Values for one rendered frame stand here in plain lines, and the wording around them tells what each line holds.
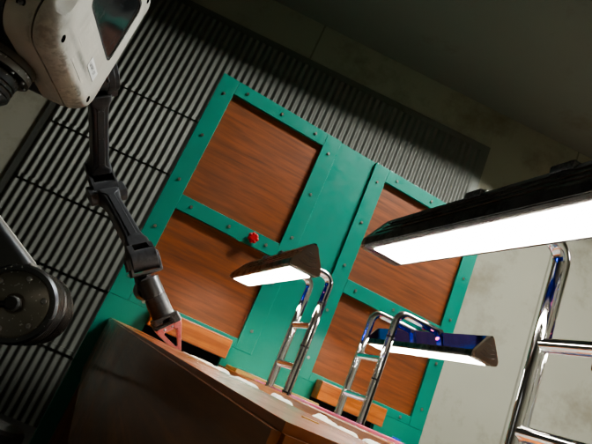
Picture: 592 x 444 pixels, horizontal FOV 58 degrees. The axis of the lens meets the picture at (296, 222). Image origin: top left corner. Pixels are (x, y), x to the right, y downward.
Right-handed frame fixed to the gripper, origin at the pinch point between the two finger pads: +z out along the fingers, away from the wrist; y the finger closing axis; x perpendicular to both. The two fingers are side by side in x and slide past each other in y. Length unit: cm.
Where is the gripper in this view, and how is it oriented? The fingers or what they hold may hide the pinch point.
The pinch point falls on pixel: (177, 348)
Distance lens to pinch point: 143.4
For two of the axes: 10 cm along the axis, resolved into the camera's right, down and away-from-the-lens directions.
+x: -8.5, 3.7, -3.8
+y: -3.5, 1.5, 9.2
